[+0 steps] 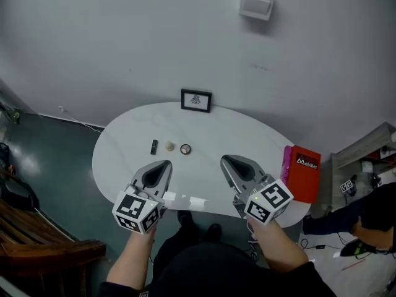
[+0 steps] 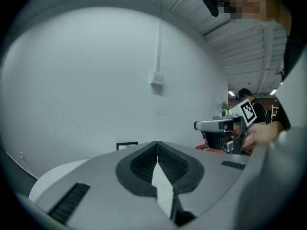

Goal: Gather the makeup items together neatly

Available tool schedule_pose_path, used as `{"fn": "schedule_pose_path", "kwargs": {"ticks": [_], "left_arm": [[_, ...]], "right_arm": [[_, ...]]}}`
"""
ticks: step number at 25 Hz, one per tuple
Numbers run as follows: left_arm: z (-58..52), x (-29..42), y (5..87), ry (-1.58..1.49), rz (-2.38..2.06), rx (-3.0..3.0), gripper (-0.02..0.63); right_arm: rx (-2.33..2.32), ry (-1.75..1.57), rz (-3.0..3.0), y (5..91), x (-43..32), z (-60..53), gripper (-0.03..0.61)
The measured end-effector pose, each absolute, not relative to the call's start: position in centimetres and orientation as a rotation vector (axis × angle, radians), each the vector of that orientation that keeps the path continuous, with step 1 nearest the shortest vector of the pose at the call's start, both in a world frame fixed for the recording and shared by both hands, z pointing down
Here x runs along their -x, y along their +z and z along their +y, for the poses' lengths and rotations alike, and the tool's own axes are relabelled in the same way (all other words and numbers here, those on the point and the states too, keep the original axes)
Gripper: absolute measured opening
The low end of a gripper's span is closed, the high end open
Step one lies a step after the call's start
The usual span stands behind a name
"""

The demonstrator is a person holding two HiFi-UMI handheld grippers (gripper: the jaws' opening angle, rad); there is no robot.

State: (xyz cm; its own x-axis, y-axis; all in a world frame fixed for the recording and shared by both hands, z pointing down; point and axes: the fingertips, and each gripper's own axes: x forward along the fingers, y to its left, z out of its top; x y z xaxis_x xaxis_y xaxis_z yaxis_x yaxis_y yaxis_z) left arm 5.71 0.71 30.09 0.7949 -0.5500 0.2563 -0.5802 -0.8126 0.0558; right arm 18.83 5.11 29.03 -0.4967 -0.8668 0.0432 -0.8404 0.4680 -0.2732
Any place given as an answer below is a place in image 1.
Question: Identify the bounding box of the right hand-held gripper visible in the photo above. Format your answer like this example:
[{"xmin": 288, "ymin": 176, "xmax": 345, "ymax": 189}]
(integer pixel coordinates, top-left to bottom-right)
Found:
[{"xmin": 220, "ymin": 155, "xmax": 295, "ymax": 227}]

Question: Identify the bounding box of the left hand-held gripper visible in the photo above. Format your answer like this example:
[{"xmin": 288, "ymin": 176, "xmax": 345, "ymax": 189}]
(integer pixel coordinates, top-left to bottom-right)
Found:
[{"xmin": 111, "ymin": 160, "xmax": 173, "ymax": 236}]

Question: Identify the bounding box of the person's left forearm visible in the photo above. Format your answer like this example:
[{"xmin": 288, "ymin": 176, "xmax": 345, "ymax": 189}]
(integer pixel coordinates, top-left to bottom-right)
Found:
[{"xmin": 106, "ymin": 227, "xmax": 157, "ymax": 287}]

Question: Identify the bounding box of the person's right forearm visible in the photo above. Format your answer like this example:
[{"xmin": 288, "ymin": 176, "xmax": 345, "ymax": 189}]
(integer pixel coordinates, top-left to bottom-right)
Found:
[{"xmin": 247, "ymin": 218, "xmax": 311, "ymax": 270}]

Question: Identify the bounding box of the white oval table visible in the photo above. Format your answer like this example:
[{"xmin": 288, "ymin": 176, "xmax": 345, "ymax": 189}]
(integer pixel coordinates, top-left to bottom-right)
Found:
[{"xmin": 92, "ymin": 101, "xmax": 312, "ymax": 228}]

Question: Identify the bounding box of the pink book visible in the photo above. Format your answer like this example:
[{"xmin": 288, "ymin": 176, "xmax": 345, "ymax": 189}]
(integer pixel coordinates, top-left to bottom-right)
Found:
[{"xmin": 281, "ymin": 145, "xmax": 293, "ymax": 183}]

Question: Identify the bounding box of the person's left black shoe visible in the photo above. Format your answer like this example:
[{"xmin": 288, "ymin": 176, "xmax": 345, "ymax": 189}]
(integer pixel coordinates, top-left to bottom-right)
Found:
[{"xmin": 177, "ymin": 210, "xmax": 194, "ymax": 229}]

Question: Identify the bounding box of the person's black shoe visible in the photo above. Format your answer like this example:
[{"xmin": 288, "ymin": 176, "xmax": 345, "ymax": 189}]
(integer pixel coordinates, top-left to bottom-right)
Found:
[
  {"xmin": 204, "ymin": 223, "xmax": 223, "ymax": 241},
  {"xmin": 177, "ymin": 210, "xmax": 194, "ymax": 229}
]

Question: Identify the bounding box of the person's right black shoe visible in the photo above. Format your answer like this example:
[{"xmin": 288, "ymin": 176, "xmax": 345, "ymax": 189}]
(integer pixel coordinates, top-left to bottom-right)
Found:
[{"xmin": 204, "ymin": 223, "xmax": 223, "ymax": 241}]

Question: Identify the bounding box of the person's black top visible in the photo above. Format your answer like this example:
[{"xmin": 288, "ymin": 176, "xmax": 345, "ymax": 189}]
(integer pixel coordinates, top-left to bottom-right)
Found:
[{"xmin": 98, "ymin": 227, "xmax": 338, "ymax": 297}]

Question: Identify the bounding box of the grey shelf unit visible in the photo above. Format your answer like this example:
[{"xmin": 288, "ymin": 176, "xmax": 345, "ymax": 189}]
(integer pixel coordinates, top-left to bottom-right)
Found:
[{"xmin": 330, "ymin": 121, "xmax": 396, "ymax": 179}]

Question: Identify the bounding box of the wooden bench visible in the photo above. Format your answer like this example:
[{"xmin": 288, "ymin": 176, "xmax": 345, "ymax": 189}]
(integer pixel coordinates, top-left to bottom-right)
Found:
[{"xmin": 0, "ymin": 196, "xmax": 108, "ymax": 297}]

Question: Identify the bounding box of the black chair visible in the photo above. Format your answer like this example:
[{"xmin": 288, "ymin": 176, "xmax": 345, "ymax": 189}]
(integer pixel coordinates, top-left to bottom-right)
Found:
[{"xmin": 0, "ymin": 171, "xmax": 40, "ymax": 212}]

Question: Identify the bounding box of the tangle of floor cables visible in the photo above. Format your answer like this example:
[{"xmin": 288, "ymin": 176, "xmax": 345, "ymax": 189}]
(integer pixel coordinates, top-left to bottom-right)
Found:
[{"xmin": 246, "ymin": 221, "xmax": 264, "ymax": 261}]

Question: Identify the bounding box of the black picture frame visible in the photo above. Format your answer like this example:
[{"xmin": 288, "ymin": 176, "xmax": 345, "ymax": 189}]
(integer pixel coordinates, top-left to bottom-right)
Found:
[{"xmin": 181, "ymin": 88, "xmax": 213, "ymax": 114}]

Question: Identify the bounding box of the white power cable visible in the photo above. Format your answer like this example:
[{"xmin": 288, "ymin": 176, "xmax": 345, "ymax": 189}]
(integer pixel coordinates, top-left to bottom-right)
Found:
[{"xmin": 66, "ymin": 111, "xmax": 105, "ymax": 134}]

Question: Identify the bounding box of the white wall junction box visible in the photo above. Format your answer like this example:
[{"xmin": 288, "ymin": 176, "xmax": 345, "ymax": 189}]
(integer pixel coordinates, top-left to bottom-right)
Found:
[{"xmin": 238, "ymin": 0, "xmax": 275, "ymax": 21}]

